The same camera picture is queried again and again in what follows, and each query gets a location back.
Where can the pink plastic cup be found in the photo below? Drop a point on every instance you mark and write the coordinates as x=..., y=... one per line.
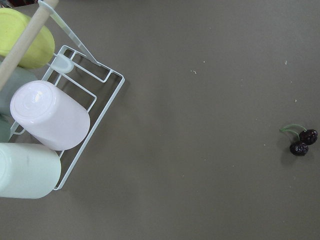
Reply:
x=50, y=115

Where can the mint plastic cup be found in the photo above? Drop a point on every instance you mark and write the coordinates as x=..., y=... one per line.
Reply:
x=28, y=170

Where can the grey-green plastic cup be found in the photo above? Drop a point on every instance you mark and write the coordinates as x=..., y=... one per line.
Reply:
x=18, y=78

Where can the yellow-green plastic cup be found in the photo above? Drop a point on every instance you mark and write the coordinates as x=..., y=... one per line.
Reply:
x=12, y=25

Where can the dark red cherry pair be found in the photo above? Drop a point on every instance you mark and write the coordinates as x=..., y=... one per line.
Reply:
x=305, y=138

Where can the white wire cup rack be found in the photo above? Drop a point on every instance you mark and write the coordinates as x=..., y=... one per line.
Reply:
x=94, y=85

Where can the wooden rack handle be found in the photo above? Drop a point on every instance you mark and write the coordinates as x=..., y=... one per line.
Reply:
x=38, y=20

